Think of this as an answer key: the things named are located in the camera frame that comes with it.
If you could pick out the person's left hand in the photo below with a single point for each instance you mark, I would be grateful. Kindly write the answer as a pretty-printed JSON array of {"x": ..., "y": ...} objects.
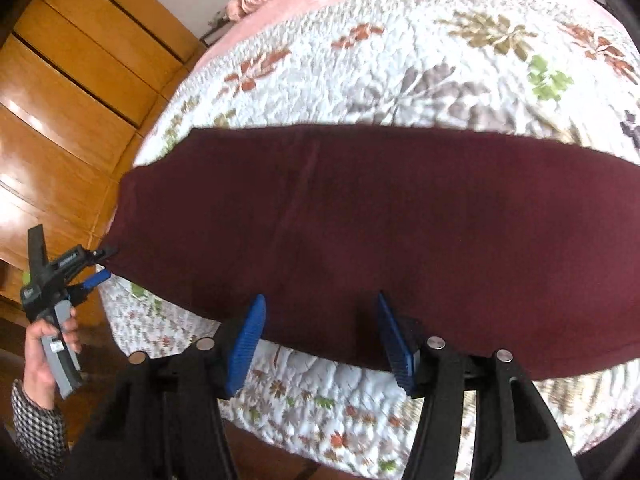
[{"x": 38, "y": 382}]

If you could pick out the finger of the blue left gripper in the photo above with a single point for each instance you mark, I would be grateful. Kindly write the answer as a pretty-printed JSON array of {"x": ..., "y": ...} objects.
[
  {"x": 96, "y": 279},
  {"x": 102, "y": 253}
]

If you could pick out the white floral quilt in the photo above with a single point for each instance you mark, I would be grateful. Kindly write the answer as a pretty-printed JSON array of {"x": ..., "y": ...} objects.
[{"x": 557, "y": 70}]

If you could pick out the orange wooden wardrobe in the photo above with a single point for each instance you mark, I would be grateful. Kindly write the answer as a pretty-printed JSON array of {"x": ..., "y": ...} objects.
[{"x": 82, "y": 83}]

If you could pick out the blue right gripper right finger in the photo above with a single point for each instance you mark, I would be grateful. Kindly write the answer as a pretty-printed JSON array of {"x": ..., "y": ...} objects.
[{"x": 400, "y": 349}]

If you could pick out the checkered left sleeve forearm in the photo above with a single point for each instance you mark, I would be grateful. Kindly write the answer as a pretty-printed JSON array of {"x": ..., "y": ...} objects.
[{"x": 40, "y": 434}]

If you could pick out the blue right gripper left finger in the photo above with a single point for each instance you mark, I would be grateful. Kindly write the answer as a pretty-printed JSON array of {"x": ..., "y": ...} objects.
[{"x": 243, "y": 345}]

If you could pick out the maroon pants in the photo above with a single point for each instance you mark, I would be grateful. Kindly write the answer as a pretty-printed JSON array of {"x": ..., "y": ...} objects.
[{"x": 490, "y": 241}]

